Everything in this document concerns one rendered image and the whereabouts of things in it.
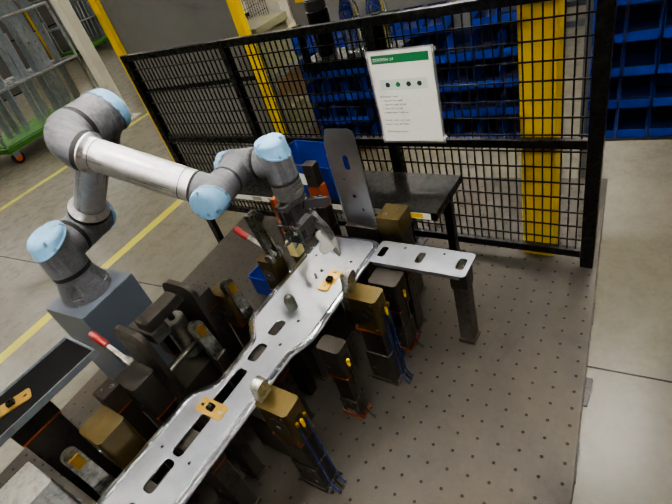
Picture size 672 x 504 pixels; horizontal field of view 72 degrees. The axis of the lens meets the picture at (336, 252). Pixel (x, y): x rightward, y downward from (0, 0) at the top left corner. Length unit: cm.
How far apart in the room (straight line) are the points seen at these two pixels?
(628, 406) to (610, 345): 30
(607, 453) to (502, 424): 85
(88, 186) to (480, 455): 125
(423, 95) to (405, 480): 108
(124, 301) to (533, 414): 123
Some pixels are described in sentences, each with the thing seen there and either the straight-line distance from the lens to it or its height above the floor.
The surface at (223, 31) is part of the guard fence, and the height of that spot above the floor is 136.
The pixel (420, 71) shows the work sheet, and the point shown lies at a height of 138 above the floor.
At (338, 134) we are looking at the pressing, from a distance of 136.
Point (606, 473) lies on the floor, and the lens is 209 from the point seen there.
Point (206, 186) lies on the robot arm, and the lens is 103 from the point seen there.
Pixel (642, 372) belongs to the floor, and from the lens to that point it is 236.
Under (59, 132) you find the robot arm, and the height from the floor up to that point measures 161.
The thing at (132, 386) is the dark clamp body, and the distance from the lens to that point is 124.
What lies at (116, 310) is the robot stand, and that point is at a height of 104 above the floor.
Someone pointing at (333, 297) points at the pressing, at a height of 100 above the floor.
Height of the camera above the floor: 185
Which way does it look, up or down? 36 degrees down
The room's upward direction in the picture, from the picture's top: 19 degrees counter-clockwise
